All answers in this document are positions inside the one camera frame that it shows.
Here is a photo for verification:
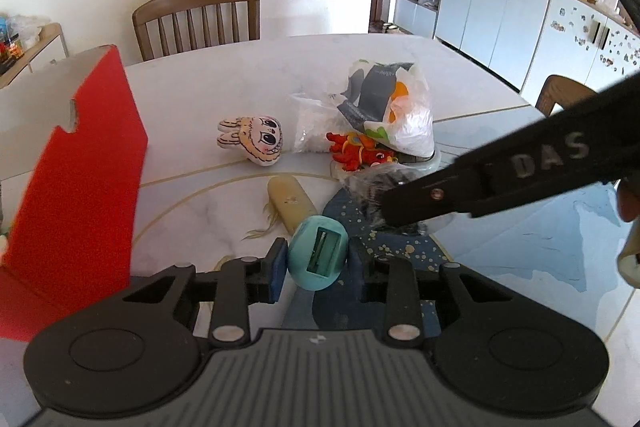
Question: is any red dragon toy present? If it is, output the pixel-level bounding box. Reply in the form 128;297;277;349
325;131;397;173

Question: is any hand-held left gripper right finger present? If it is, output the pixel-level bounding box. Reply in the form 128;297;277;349
348;237;506;349

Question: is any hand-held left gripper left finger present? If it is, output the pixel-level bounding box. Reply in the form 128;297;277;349
120;239;289;348

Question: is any white wooden sideboard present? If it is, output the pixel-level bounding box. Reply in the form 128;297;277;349
0;22;70;89

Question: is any person's right hand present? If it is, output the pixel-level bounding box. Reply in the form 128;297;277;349
616;179;640;287

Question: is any beige cylinder with hair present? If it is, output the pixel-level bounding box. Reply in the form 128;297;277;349
242;175;319;243

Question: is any rabbit plush toy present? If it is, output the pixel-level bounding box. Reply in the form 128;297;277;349
217;115;285;168

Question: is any red cardboard box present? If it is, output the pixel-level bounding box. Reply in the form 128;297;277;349
0;44;151;344

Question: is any grey wall cabinet unit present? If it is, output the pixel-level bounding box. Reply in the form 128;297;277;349
392;0;640;108

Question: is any clear bag of white granules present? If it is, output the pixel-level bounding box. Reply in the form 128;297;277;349
289;92;352;156

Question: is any white printed plastic bag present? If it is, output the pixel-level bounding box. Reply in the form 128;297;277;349
337;59;435;158

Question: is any wooden slat-back chair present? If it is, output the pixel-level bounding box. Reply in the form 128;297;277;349
535;74;601;116
132;0;262;62

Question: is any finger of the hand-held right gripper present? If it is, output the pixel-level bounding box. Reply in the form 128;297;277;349
380;74;640;229

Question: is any teal egg-shaped device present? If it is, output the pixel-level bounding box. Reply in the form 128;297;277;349
287;215;350;292

